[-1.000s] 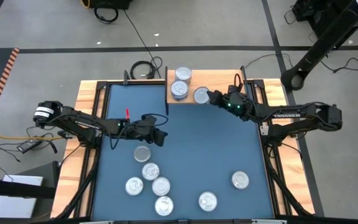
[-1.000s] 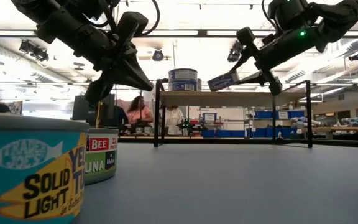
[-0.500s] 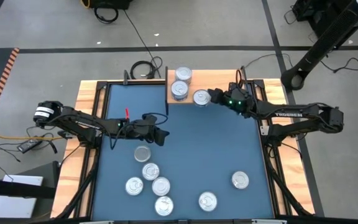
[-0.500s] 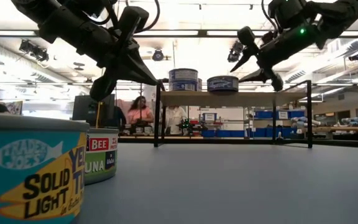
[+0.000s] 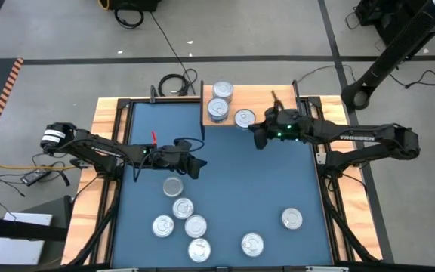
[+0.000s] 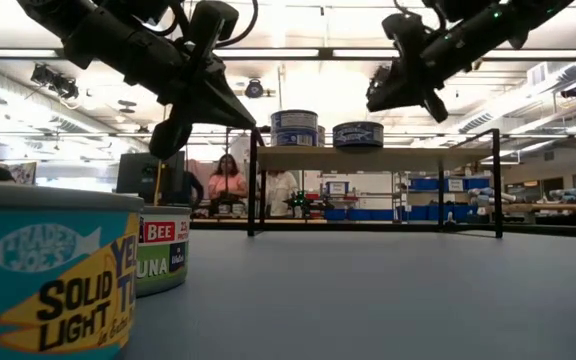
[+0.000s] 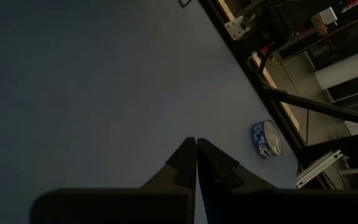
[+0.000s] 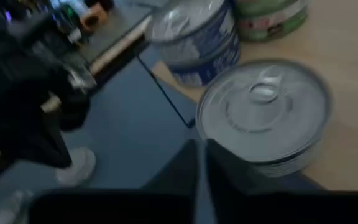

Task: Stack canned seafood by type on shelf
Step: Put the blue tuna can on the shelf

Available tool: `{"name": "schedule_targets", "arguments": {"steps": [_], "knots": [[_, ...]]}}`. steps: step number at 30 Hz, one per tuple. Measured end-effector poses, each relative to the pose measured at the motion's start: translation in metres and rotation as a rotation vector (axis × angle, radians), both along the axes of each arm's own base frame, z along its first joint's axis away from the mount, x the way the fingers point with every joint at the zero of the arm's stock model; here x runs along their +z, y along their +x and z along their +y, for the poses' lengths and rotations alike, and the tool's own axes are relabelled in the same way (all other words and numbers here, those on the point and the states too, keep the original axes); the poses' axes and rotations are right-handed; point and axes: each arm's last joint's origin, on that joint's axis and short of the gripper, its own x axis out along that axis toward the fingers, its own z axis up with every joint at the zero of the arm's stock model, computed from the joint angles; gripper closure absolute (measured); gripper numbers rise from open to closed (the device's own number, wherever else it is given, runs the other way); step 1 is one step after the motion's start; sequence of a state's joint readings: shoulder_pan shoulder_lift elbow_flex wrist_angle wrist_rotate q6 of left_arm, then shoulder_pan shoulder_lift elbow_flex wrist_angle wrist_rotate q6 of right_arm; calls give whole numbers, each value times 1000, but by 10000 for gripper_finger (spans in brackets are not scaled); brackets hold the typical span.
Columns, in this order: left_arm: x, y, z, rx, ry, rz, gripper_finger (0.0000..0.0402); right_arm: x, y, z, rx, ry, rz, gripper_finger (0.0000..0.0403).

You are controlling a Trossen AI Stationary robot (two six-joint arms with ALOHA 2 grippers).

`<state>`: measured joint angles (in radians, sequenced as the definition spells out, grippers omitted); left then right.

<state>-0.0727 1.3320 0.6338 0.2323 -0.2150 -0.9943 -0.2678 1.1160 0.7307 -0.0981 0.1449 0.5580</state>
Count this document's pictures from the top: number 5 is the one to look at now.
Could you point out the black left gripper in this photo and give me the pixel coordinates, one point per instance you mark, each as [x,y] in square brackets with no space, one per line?
[168,156]

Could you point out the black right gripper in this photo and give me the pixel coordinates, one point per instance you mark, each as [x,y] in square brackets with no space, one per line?
[289,124]

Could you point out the silver-lidded tuna can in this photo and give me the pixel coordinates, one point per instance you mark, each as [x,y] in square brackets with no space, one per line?
[172,187]
[163,226]
[292,218]
[244,118]
[182,208]

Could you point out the blue label tuna can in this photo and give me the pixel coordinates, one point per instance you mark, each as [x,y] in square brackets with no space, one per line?
[218,121]
[218,109]

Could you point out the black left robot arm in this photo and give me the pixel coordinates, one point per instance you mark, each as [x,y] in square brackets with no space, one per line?
[100,149]

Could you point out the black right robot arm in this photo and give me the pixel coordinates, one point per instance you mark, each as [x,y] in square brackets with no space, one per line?
[357,136]

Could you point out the wooden shelf with black legs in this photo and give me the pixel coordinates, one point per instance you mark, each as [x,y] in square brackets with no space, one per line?
[255,98]

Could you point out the teal Trader Joe's tuna can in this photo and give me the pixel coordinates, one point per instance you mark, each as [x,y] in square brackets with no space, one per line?
[199,249]
[252,244]

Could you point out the dark grey cabinet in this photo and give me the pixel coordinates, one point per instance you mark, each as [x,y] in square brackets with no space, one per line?
[57,211]

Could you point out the black power adapter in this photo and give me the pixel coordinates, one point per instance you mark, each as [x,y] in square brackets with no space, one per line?
[36,177]

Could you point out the black perforated tower stand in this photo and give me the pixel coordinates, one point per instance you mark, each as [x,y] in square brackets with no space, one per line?
[398,41]

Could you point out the black box with yellow trim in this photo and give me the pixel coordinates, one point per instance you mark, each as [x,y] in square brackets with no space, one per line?
[134,4]

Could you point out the black beam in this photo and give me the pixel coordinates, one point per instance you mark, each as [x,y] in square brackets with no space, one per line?
[13,228]

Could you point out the white board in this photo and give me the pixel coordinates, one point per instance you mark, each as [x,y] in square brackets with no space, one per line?
[17,249]

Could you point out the white bracket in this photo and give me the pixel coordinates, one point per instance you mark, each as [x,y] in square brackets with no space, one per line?
[117,269]
[327,269]

